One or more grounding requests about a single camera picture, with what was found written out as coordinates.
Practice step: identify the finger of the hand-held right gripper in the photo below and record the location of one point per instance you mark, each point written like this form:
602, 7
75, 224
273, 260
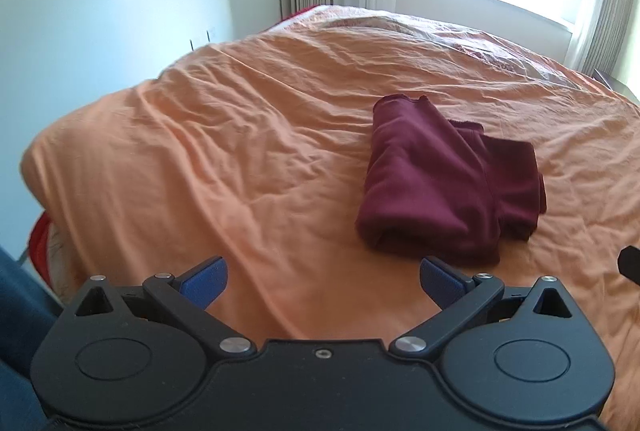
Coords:
632, 266

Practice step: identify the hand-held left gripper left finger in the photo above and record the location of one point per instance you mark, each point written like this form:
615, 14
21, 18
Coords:
202, 283

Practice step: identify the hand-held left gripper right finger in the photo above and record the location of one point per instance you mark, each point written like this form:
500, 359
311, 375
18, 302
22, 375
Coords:
442, 283

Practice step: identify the maroon long-sleeved shirt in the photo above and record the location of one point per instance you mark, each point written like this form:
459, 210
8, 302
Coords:
430, 181

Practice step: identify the orange blanket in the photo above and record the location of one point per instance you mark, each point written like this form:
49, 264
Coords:
200, 151

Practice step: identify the dark bedside table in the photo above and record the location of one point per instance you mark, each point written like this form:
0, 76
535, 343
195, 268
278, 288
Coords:
617, 83

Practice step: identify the person's blue jeans leg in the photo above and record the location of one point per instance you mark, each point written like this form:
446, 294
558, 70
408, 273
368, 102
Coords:
20, 311

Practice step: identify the white wall socket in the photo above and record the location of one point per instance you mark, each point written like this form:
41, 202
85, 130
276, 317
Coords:
201, 40

